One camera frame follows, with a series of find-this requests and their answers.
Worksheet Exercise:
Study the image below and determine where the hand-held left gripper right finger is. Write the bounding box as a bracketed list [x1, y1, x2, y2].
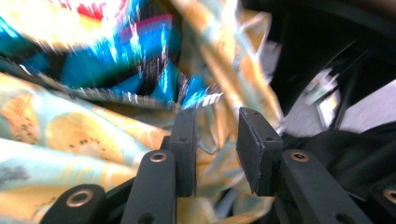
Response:
[235, 106, 285, 198]

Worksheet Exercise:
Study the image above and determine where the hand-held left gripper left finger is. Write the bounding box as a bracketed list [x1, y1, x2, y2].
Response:
[162, 107, 198, 198]

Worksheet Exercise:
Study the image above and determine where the orange slice print cloth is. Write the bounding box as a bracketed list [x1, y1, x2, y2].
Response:
[0, 0, 286, 224]

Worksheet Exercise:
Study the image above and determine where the blurred white box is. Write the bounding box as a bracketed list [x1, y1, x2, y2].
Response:
[303, 67, 343, 129]

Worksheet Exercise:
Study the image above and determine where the dark cloth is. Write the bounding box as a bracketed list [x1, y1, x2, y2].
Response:
[278, 120, 396, 203]

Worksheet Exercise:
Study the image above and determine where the blue snack packet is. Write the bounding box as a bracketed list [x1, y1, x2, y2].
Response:
[0, 0, 225, 110]

